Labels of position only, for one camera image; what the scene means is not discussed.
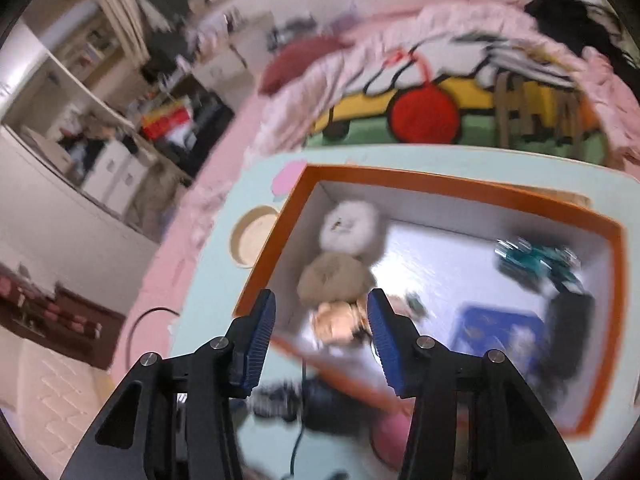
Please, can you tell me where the duck figurine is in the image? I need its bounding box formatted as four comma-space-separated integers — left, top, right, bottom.
311, 301, 371, 346

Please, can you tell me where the beige fluffy pompom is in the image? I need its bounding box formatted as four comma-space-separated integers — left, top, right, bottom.
297, 252, 375, 307

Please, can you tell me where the black cable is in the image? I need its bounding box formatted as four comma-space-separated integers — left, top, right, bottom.
124, 306, 181, 361

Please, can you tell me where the cartoon printed pillow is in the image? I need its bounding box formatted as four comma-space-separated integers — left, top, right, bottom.
304, 35, 608, 165

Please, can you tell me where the white fluffy pompom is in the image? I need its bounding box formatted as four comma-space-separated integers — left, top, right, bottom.
319, 200, 382, 257

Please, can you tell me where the dark red cushion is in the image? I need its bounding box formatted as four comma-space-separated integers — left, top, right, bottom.
257, 36, 354, 96

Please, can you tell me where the pink blanket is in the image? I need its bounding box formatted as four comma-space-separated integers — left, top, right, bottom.
244, 2, 639, 174

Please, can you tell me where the black power adapter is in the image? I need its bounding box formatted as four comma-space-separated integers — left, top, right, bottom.
539, 289, 596, 380

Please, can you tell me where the red and yellow box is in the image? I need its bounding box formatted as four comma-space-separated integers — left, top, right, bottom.
140, 100, 193, 141

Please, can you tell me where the orange cardboard box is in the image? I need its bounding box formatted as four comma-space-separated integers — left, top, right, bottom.
235, 165, 627, 437

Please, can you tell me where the blue tin box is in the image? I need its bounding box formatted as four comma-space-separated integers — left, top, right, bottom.
449, 304, 546, 377

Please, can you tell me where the green toy car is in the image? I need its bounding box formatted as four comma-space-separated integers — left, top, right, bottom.
495, 238, 586, 292

